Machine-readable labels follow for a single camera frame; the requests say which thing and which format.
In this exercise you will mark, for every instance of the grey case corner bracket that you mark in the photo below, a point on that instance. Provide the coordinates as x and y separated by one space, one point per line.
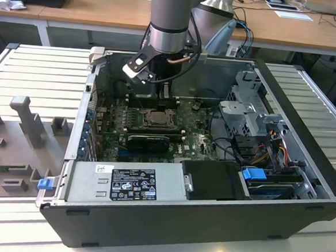
97 54

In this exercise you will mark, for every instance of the silver metal drive cage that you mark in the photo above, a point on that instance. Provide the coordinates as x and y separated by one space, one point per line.
243 117

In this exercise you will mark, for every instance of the green motherboard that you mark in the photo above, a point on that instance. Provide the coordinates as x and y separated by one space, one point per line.
196 139

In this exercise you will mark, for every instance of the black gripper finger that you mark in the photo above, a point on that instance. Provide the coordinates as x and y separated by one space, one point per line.
160 91
168 91

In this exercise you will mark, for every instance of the blue disk carrier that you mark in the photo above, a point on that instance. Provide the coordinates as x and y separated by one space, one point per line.
252 173

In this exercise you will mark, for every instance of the black plastic drive shroud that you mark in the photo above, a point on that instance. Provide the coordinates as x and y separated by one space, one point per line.
213 181

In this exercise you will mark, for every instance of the crumpled white paper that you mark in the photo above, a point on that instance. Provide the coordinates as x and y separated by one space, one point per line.
9 3

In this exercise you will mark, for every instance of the black open PC case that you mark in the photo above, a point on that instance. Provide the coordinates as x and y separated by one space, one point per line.
178 227

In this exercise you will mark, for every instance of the pale blue teach pendant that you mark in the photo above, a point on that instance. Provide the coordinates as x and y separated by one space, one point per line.
223 39

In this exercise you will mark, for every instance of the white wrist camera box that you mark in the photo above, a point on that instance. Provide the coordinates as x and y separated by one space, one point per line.
136 66

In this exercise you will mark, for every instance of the grey parts rack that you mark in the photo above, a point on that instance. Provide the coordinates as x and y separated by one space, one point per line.
16 155

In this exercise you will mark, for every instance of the white paper sheet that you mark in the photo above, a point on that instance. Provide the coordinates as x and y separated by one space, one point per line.
292 15

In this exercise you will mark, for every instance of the black RAM stick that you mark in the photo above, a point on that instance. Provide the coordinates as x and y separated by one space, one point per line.
156 130
146 102

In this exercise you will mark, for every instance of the silver power supply unit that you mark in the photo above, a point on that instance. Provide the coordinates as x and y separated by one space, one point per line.
86 181

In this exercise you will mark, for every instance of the black graphics card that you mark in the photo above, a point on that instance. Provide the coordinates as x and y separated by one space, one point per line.
148 144

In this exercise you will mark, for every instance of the black PSU label sticker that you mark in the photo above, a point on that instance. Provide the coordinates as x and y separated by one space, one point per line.
134 184

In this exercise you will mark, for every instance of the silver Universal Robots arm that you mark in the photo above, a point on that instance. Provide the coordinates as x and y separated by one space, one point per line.
170 16

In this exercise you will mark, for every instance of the grey laptop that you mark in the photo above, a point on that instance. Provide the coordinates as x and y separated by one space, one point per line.
329 7

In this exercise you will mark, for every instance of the small white barcode sticker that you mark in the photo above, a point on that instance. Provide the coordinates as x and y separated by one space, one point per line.
104 169

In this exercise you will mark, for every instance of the blue case latch clip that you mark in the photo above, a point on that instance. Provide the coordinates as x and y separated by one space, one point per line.
44 184

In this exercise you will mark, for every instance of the CPU socket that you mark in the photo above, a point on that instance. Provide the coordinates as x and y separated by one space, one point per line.
170 128

